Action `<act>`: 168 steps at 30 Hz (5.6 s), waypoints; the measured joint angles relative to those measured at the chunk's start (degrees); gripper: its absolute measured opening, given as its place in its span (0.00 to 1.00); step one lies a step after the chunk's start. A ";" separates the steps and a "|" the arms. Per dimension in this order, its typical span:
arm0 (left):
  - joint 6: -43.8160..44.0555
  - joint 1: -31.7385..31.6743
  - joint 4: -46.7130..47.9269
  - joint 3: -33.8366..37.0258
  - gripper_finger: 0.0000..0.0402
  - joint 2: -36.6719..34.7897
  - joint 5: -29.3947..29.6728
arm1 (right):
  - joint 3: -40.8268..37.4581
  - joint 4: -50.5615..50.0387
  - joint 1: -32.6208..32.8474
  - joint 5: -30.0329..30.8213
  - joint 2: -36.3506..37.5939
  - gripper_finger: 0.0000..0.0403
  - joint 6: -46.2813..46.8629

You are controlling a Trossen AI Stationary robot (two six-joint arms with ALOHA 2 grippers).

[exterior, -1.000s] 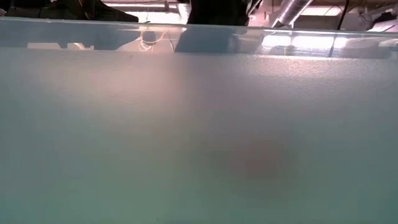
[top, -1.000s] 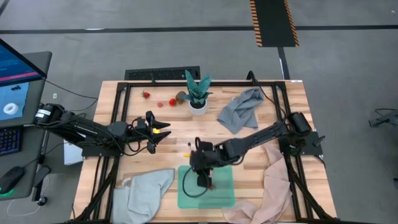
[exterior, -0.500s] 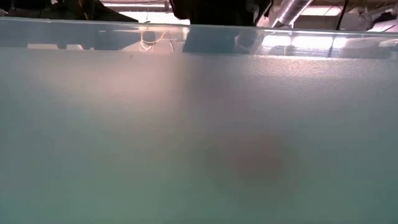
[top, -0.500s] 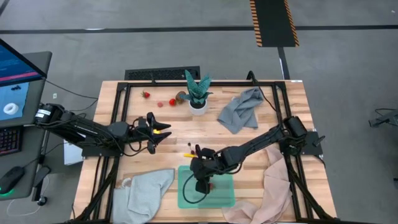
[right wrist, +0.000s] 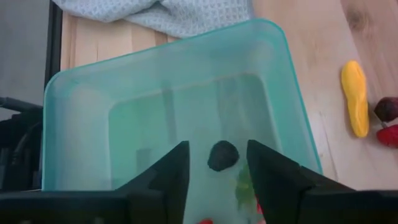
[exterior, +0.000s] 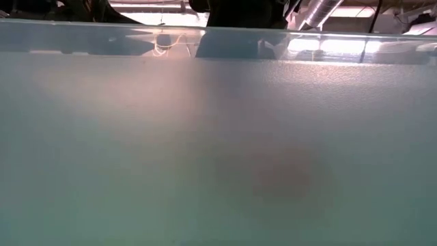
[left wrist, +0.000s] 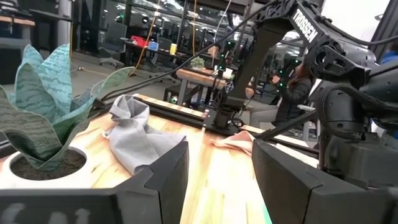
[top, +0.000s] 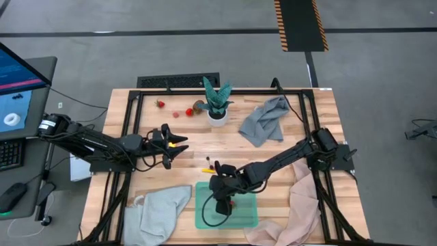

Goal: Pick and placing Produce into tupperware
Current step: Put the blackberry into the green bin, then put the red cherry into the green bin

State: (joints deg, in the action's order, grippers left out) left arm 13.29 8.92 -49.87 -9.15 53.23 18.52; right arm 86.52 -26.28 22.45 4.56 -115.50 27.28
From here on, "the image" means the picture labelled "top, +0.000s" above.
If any black hazard-striped floor mat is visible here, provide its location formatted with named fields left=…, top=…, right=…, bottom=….
left=274, top=0, right=329, bottom=53

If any green artificial plant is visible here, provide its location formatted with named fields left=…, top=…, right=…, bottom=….
left=197, top=76, right=235, bottom=115

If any black desk leg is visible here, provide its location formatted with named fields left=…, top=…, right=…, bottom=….
left=33, top=180, right=57, bottom=227

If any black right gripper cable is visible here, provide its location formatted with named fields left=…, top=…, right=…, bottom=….
left=201, top=193, right=236, bottom=228

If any pink cloth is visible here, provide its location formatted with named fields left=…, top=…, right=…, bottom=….
left=244, top=159, right=322, bottom=246

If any green translucent plastic container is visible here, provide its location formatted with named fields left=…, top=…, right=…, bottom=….
left=194, top=180, right=259, bottom=230

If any blue-grey cloth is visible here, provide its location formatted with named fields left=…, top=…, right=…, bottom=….
left=238, top=96, right=290, bottom=148

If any dark grey desk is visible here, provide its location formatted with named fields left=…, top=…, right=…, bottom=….
left=0, top=56, right=58, bottom=219

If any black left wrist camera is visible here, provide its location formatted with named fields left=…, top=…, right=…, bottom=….
left=152, top=128, right=163, bottom=148

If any computer monitor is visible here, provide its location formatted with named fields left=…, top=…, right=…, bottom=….
left=0, top=42, right=53, bottom=133

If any black floor cable cover strip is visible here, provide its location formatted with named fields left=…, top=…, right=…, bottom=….
left=304, top=51, right=319, bottom=88

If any black monitor cable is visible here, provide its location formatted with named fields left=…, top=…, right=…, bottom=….
left=49, top=87, right=109, bottom=110

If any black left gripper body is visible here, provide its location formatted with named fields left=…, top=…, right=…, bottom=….
left=141, top=123, right=171, bottom=171

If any white plant pot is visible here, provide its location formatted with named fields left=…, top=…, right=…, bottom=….
left=206, top=109, right=229, bottom=128

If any white box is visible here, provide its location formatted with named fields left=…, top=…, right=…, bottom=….
left=70, top=146, right=94, bottom=182

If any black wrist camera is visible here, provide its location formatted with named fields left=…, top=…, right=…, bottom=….
left=152, top=128, right=163, bottom=148
left=215, top=200, right=233, bottom=217

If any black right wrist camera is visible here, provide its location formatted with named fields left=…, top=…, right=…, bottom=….
left=215, top=200, right=233, bottom=217

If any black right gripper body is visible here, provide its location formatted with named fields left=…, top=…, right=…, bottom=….
left=208, top=163, right=240, bottom=202

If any black keyboard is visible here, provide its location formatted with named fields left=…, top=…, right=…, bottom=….
left=0, top=138, right=25, bottom=172

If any light grey towel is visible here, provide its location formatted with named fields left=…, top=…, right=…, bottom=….
left=122, top=184, right=193, bottom=246

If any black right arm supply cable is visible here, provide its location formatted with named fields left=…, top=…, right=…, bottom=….
left=271, top=77, right=310, bottom=129

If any black tripod device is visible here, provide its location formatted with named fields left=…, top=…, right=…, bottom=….
left=404, top=118, right=437, bottom=141

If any black computer mouse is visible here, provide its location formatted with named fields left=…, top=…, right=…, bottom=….
left=0, top=182, right=28, bottom=215

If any brown toy kiwi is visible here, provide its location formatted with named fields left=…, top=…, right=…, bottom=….
left=192, top=99, right=206, bottom=115

